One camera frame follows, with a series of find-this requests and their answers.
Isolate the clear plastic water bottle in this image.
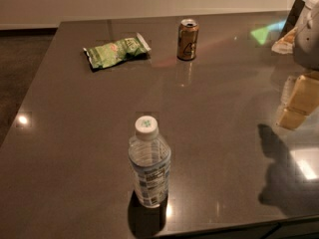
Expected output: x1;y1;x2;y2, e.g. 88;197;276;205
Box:
128;116;171;208

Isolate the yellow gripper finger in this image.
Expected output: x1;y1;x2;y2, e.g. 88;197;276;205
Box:
276;71;319;130

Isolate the green jalapeno chip bag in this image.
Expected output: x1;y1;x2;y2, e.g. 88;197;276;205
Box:
84;33;151;71

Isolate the gold soda can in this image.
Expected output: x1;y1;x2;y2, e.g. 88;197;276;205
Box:
177;18;199;61

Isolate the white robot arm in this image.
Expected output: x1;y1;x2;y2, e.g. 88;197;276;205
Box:
271;0;319;130

